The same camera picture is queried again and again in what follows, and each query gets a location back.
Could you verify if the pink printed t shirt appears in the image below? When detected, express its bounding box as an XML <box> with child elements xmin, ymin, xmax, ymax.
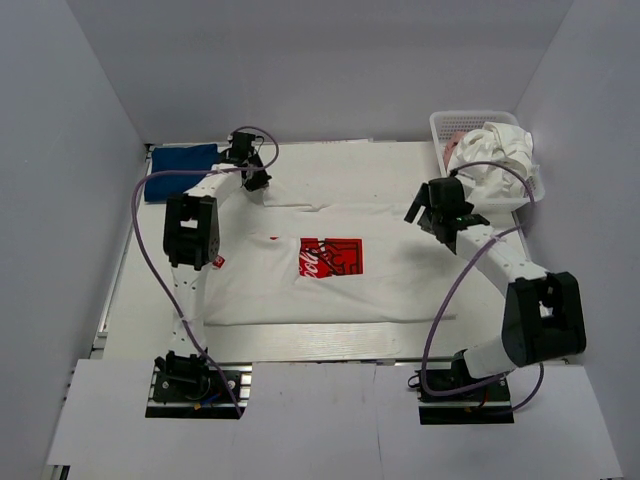
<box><xmin>442</xmin><ymin>131</ymin><xmax>467</xmax><ymax>175</ymax></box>

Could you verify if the white Coca-Cola t shirt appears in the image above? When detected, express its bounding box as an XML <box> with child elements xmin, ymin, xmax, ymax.
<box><xmin>204</xmin><ymin>189</ymin><xmax>462</xmax><ymax>326</ymax></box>

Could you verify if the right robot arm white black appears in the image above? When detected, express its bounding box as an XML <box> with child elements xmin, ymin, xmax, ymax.
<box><xmin>405</xmin><ymin>176</ymin><xmax>586</xmax><ymax>397</ymax></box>

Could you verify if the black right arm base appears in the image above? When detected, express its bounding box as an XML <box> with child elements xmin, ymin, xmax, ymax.
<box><xmin>407</xmin><ymin>370</ymin><xmax>514</xmax><ymax>426</ymax></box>

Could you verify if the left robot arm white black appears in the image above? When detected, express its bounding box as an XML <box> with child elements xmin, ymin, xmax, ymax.
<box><xmin>163</xmin><ymin>127</ymin><xmax>271</xmax><ymax>358</ymax></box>

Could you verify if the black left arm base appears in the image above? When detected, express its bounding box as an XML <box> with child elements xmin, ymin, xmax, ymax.
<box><xmin>145</xmin><ymin>352</ymin><xmax>252</xmax><ymax>420</ymax></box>

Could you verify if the folded blue t shirt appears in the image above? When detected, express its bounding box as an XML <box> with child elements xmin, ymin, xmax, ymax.
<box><xmin>143</xmin><ymin>143</ymin><xmax>229</xmax><ymax>204</ymax></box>

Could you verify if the white perforated plastic basket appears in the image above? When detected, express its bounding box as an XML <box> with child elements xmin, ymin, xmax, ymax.
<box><xmin>430</xmin><ymin>110</ymin><xmax>545</xmax><ymax>213</ymax></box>

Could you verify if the crumpled white t shirt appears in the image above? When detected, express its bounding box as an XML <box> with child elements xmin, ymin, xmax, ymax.
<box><xmin>449</xmin><ymin>121</ymin><xmax>538</xmax><ymax>210</ymax></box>

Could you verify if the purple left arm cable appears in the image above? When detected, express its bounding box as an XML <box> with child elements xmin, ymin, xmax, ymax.
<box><xmin>130</xmin><ymin>125</ymin><xmax>280</xmax><ymax>419</ymax></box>

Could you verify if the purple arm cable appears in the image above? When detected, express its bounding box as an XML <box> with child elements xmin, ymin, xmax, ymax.
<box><xmin>420</xmin><ymin>162</ymin><xmax>546</xmax><ymax>414</ymax></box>
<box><xmin>130</xmin><ymin>125</ymin><xmax>280</xmax><ymax>419</ymax></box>

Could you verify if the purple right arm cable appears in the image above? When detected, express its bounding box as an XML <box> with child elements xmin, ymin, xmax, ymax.
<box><xmin>420</xmin><ymin>162</ymin><xmax>546</xmax><ymax>414</ymax></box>

